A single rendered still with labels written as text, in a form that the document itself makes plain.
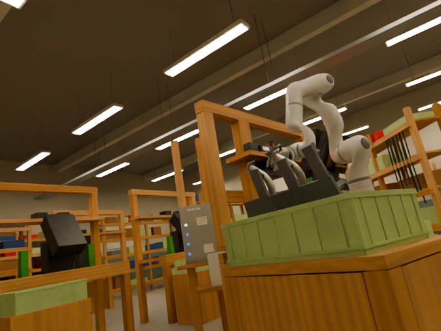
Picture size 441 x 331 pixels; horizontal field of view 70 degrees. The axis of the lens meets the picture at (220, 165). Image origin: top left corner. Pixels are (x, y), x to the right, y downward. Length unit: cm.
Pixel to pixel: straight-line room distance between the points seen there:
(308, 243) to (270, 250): 17
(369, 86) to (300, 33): 401
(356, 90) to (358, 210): 914
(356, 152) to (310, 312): 97
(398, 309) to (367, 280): 9
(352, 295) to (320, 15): 583
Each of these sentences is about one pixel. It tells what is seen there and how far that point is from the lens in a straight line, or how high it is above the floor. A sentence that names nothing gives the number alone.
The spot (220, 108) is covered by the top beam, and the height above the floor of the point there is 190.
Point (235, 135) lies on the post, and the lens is 262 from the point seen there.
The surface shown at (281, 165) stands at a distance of 119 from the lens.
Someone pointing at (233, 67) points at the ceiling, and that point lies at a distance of 702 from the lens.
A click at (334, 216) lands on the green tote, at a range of 97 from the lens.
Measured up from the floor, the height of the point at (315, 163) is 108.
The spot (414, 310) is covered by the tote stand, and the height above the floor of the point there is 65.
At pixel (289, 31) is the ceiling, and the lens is 662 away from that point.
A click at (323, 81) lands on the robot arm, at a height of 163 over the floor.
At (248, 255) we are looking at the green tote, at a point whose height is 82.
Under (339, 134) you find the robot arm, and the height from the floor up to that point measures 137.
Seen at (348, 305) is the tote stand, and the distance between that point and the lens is 99.
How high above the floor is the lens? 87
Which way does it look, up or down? 14 degrees up
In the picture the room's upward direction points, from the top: 9 degrees counter-clockwise
